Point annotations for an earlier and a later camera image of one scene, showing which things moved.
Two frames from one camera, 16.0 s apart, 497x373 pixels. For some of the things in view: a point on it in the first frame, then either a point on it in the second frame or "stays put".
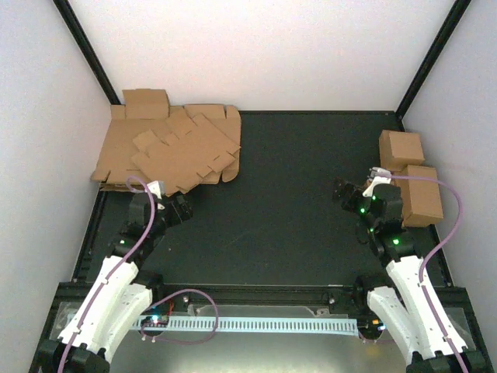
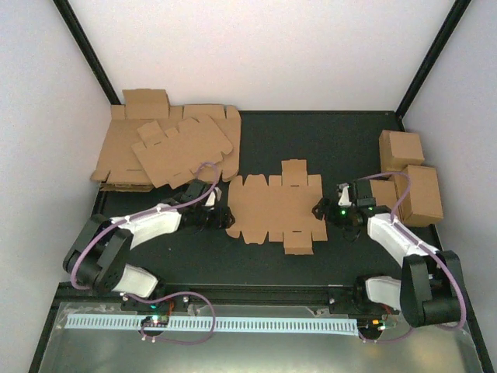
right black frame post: [455, 16] stays put
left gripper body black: [177, 217] -> [221, 221]
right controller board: [370, 325] stays put
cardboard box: [398, 149] stays put
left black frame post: [88, 50] stays put
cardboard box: [188, 149] -> [282, 208]
